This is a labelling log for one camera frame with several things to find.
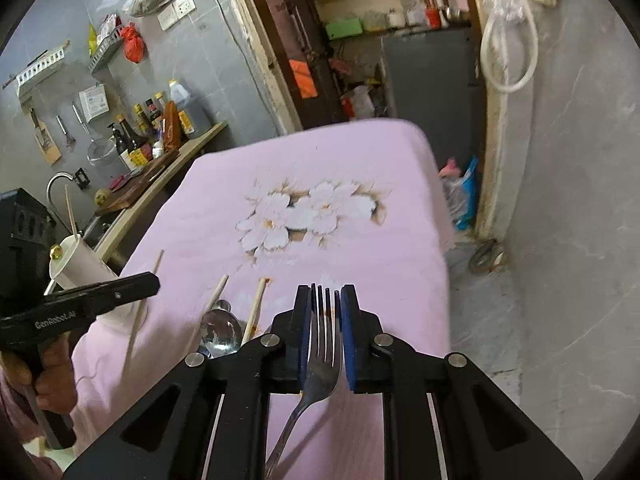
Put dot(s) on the dark sauce bottle red cap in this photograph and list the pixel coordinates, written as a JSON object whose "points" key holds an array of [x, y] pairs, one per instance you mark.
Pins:
{"points": [[152, 112]]}

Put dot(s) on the white blue tube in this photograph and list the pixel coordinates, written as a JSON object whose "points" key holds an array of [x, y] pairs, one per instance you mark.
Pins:
{"points": [[158, 146]]}

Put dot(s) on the metal mesh skimmer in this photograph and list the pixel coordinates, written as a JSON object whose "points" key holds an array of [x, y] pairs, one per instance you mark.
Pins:
{"points": [[102, 152]]}

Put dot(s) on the dark sauce bottle yellow cap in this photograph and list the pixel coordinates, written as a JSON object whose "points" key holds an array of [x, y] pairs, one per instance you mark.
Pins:
{"points": [[141, 120]]}

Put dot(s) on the white wall box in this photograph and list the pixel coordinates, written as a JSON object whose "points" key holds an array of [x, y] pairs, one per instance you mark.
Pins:
{"points": [[94, 102]]}

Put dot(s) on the red plastic bag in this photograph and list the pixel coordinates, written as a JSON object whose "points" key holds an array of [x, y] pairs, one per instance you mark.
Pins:
{"points": [[134, 45]]}

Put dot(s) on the wooden door frame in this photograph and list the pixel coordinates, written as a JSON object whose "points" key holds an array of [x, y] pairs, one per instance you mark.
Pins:
{"points": [[280, 85]]}

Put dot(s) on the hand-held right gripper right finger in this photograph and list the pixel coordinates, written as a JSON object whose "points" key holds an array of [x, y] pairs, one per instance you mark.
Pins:
{"points": [[348, 350]]}

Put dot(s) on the metal faucet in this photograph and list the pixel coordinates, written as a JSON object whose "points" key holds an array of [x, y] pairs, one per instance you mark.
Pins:
{"points": [[56, 182]]}

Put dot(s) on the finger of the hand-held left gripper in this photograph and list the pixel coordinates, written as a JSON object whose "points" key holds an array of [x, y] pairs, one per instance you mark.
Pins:
{"points": [[132, 287]]}

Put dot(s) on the metal spoon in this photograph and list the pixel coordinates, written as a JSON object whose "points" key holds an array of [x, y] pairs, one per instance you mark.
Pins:
{"points": [[220, 332]]}

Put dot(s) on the metal fork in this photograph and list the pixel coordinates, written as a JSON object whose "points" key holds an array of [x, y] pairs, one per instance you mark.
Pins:
{"points": [[320, 375]]}

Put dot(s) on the metal wall shelf rack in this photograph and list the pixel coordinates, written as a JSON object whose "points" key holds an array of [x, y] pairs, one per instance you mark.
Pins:
{"points": [[105, 52]]}

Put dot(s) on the red cup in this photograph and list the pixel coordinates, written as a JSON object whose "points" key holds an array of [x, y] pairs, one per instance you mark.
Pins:
{"points": [[432, 17]]}

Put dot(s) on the metal bowl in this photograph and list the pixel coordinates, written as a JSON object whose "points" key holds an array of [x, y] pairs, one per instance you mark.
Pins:
{"points": [[452, 13]]}

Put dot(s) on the large cooking oil jug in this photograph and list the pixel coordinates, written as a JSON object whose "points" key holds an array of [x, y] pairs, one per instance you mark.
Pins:
{"points": [[192, 110]]}

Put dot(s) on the green box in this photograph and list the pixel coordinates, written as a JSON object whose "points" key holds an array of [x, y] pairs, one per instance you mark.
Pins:
{"points": [[344, 28]]}

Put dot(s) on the dark pump bottle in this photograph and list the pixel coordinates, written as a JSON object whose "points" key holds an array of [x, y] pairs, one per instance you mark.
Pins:
{"points": [[119, 147]]}

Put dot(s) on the blue plastic bag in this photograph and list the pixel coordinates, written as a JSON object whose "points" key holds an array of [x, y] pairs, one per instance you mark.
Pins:
{"points": [[467, 195]]}

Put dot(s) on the metal peeler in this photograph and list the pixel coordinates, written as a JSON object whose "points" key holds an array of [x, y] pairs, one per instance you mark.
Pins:
{"points": [[63, 132]]}

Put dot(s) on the white utensil holder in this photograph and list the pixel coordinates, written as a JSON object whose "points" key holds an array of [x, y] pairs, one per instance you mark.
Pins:
{"points": [[82, 265]]}

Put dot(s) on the white wall socket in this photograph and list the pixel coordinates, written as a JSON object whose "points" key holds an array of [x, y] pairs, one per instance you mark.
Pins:
{"points": [[177, 10]]}

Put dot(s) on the white slotted wall basket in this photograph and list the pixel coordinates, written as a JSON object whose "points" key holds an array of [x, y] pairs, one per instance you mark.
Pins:
{"points": [[40, 67]]}

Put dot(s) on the wooden cutting board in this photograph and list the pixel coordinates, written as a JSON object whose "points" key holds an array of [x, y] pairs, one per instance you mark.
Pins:
{"points": [[135, 185]]}

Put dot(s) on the wooden chopstick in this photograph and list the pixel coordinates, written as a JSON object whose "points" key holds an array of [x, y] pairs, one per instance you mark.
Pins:
{"points": [[145, 305], [212, 305], [71, 210], [255, 310]]}

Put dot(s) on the orange sauce pouch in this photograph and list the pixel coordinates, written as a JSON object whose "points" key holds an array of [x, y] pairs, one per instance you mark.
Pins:
{"points": [[171, 127]]}

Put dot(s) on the person's left hand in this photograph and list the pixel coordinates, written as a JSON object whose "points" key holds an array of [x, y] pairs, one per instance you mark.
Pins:
{"points": [[57, 375]]}

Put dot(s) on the white plastic jug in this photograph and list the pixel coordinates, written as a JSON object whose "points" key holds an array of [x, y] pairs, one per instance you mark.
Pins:
{"points": [[360, 102]]}

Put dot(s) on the person's left forearm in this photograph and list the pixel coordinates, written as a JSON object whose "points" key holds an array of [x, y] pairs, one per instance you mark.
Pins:
{"points": [[20, 435]]}

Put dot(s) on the pink floral blanket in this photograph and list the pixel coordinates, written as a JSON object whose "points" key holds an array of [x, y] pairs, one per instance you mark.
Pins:
{"points": [[350, 170]]}

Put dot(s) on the wooden knife holder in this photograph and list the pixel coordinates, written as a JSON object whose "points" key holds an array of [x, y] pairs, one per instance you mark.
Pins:
{"points": [[46, 142]]}

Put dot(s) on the soy sauce bottle yellow label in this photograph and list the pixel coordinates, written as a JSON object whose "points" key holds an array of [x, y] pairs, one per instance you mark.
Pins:
{"points": [[135, 150]]}

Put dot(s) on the grey refrigerator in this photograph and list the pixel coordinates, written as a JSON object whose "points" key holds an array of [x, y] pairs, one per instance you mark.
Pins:
{"points": [[430, 90]]}

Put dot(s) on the yellow packet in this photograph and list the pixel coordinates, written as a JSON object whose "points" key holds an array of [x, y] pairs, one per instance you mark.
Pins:
{"points": [[92, 40]]}

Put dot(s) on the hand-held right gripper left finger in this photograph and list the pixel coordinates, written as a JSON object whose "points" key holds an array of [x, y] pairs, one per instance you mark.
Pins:
{"points": [[304, 345]]}

